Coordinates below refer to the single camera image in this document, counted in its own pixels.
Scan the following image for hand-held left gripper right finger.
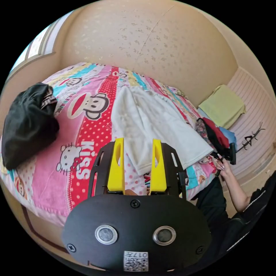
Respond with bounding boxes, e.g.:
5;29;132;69
149;139;167;193

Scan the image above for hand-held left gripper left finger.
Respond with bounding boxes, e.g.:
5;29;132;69
107;137;126;193

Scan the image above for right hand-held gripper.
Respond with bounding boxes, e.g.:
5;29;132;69
212;142;237;166

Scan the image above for person's right forearm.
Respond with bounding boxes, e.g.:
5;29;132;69
224;171;251;213

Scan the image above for beige long sleeve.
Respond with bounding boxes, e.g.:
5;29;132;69
111;85;214;176

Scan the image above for person's right hand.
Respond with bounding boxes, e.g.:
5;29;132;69
215;154;232;179

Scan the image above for pile of clothes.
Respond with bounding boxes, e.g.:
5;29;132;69
195;117;237;156

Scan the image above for white slatted headboard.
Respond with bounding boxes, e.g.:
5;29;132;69
226;67;276;186

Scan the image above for light green folded cloth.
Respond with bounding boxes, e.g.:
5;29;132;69
198;84;247;130

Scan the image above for bed with cartoon printed sheet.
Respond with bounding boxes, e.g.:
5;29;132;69
0;62;218;227

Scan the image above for person's body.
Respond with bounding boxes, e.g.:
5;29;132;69
195;172;276;262

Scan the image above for black bundled garment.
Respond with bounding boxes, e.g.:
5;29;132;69
1;82;60;171

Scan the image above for window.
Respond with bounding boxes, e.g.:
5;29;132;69
8;24;57;74

